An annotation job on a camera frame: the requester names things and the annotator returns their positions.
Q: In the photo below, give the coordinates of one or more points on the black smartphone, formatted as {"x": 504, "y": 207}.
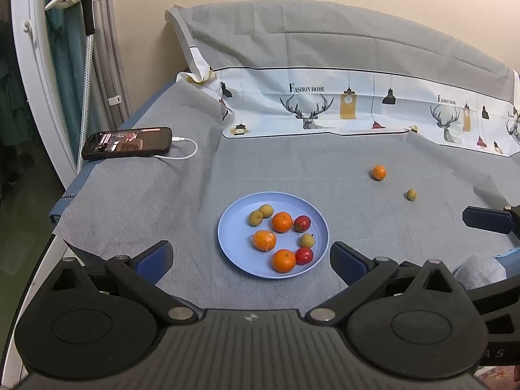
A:
{"x": 126, "y": 143}

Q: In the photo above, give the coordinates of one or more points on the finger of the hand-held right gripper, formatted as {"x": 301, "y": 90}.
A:
{"x": 511, "y": 259}
{"x": 487, "y": 219}

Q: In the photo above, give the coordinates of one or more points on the blue mattress cover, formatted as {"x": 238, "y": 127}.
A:
{"x": 65, "y": 203}

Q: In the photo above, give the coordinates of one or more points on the deer printed white cloth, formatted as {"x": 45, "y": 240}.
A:
{"x": 406, "y": 97}

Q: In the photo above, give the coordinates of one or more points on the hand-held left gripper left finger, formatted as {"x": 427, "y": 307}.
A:
{"x": 156, "y": 258}

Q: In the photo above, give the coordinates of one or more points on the teal curtain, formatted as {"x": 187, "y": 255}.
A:
{"x": 65, "y": 69}

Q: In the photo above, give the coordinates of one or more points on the red tomato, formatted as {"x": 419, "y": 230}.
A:
{"x": 304, "y": 255}
{"x": 302, "y": 223}

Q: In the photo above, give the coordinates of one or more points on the orange tangerine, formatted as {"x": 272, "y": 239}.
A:
{"x": 264, "y": 239}
{"x": 379, "y": 172}
{"x": 282, "y": 222}
{"x": 283, "y": 261}

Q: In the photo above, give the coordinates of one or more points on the black gooseneck phone holder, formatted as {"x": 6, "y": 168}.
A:
{"x": 88, "y": 8}

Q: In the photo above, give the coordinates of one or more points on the grey bed sheet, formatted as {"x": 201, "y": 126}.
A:
{"x": 325, "y": 162}

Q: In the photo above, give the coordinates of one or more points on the blue round plate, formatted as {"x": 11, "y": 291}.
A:
{"x": 243, "y": 264}

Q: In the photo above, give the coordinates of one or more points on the white window frame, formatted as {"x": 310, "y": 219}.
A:
{"x": 36, "y": 69}

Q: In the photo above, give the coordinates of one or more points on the small white clip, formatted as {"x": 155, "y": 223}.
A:
{"x": 115, "y": 100}

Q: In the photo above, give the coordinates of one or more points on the small green fruit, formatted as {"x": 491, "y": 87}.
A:
{"x": 266, "y": 210}
{"x": 411, "y": 194}
{"x": 256, "y": 217}
{"x": 307, "y": 239}

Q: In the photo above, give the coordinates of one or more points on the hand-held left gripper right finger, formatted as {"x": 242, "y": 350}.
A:
{"x": 347, "y": 262}

